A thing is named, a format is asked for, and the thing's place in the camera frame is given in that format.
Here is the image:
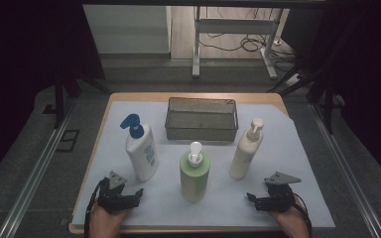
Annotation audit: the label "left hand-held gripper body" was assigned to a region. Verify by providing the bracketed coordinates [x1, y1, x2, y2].
[96, 171, 132, 215]

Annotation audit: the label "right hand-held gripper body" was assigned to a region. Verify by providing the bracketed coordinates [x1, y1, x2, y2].
[264, 171, 303, 213]

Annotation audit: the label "white bottle with blue pump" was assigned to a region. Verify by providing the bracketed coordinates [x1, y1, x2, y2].
[119, 113, 160, 183]

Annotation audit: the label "cream pump bottle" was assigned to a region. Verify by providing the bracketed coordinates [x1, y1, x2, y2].
[228, 117, 266, 180]

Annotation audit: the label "grey wire mesh basket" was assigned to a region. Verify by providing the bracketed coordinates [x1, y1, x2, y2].
[164, 96, 239, 143]

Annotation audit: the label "green bottle with white pump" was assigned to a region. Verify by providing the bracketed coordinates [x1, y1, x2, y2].
[179, 141, 211, 203]

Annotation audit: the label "black metal stand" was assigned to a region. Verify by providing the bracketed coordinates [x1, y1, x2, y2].
[267, 62, 346, 135]
[53, 63, 111, 130]

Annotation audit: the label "white power strip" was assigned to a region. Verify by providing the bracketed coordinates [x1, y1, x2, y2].
[285, 72, 305, 88]

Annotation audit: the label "white metal stand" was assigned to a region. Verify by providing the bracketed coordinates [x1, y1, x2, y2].
[191, 5, 279, 80]

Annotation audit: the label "dark curtain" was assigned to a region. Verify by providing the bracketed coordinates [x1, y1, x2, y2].
[282, 0, 381, 184]
[0, 0, 106, 191]

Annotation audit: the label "white cabinet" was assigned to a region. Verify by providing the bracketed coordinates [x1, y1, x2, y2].
[82, 4, 173, 56]

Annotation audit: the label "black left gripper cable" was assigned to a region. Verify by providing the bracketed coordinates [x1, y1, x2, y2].
[83, 178, 109, 238]

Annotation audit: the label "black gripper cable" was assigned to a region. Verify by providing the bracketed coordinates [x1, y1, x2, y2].
[83, 178, 109, 238]
[291, 197, 314, 238]

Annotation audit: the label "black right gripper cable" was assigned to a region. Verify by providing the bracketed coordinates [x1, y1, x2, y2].
[291, 197, 314, 238]

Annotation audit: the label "aluminium rail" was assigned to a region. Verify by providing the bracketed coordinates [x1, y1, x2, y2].
[310, 102, 381, 238]
[0, 98, 77, 238]

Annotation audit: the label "black floor cables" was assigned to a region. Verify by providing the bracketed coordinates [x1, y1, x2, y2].
[198, 7, 297, 72]

